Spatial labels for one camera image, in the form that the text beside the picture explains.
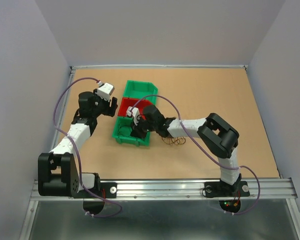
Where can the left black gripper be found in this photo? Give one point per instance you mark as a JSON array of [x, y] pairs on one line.
[[110, 110]]

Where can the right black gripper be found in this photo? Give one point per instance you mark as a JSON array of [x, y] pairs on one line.
[[136, 132]]

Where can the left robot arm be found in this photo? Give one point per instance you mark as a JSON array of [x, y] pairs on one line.
[[57, 170]]

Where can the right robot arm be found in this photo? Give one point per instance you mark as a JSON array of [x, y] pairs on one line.
[[220, 138]]

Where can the red plastic bin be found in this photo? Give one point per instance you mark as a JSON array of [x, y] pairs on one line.
[[129, 102]]

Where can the near green plastic bin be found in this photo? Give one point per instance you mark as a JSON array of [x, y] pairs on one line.
[[122, 133]]

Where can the green plastic bin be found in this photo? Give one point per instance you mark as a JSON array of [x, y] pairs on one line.
[[122, 133], [139, 89]]

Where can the far green plastic bin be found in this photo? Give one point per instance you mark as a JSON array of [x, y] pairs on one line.
[[139, 89]]

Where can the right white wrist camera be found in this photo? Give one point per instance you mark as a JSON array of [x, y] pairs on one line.
[[134, 113]]

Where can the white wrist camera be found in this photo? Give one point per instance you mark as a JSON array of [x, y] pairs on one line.
[[134, 113], [104, 91]]

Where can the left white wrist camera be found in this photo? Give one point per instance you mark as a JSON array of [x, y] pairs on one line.
[[104, 91]]

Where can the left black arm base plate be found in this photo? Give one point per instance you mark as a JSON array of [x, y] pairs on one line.
[[105, 191]]

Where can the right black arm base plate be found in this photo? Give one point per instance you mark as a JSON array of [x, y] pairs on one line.
[[217, 189]]

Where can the aluminium front mounting rail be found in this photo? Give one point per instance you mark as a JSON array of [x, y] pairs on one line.
[[197, 189]]

